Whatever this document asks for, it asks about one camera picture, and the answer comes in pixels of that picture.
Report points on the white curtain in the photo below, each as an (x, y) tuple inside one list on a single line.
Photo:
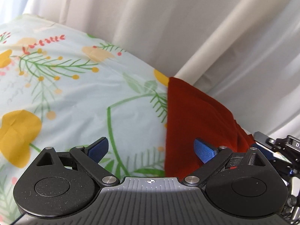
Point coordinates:
[(187, 28)]

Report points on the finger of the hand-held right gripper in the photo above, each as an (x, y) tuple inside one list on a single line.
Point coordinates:
[(263, 139)]

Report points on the red knit cardigan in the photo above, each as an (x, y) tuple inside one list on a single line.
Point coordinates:
[(199, 121)]

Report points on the floral bed sheet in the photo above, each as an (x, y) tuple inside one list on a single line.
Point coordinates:
[(70, 93)]

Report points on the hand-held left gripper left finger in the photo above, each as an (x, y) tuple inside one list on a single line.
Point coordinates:
[(98, 148)]

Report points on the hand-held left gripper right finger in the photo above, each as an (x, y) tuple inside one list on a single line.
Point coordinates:
[(205, 151)]

